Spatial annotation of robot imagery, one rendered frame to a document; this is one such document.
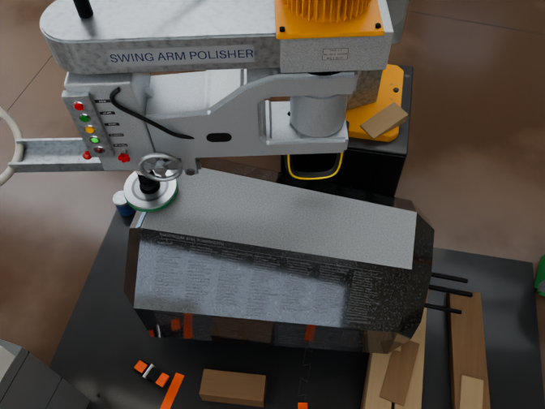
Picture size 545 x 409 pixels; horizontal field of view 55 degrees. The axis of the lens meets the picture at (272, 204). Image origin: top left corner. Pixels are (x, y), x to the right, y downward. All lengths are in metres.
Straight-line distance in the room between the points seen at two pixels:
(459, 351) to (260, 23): 1.91
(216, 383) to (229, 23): 1.68
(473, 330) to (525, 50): 2.32
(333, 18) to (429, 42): 2.85
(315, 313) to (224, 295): 0.37
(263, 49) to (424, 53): 2.78
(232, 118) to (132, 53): 0.38
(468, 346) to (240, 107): 1.73
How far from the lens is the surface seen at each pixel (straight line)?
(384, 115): 2.52
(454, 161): 3.50
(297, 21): 1.46
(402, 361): 2.58
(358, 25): 1.46
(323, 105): 1.67
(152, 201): 2.13
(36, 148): 2.18
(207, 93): 1.72
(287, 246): 2.03
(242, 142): 1.77
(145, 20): 1.55
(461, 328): 2.85
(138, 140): 1.79
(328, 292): 2.06
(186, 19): 1.53
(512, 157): 3.65
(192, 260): 2.11
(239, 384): 2.58
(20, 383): 2.23
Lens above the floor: 2.62
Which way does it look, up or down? 56 degrees down
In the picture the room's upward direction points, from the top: 2 degrees counter-clockwise
